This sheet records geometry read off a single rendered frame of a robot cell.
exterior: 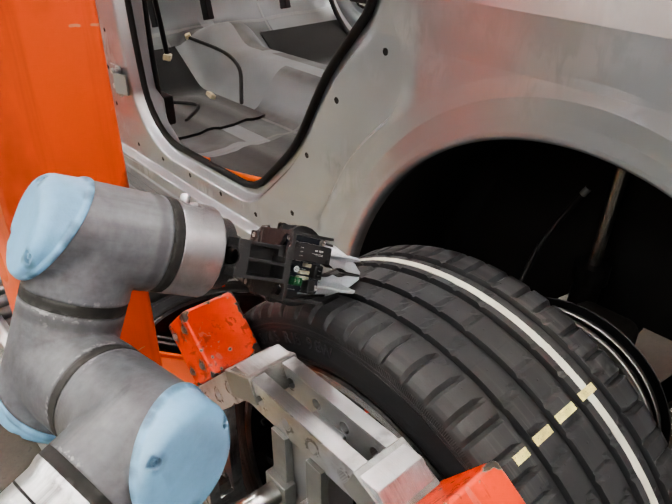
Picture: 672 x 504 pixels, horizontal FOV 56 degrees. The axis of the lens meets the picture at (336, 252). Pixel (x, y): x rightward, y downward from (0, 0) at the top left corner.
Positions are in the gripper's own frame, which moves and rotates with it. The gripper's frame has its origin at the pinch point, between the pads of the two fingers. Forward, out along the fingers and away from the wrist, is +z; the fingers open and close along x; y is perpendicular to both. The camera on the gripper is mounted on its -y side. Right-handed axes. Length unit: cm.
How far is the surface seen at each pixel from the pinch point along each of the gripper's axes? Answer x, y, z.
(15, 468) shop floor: -80, -151, 9
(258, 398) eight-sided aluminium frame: -14.9, 1.0, -10.2
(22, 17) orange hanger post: 21.5, -19.1, -35.7
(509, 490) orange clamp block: -14.9, 28.4, -2.9
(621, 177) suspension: 22, 9, 45
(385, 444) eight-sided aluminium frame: -15.2, 16.0, -5.2
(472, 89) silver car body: 26.2, 4.0, 12.3
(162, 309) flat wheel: -21, -114, 31
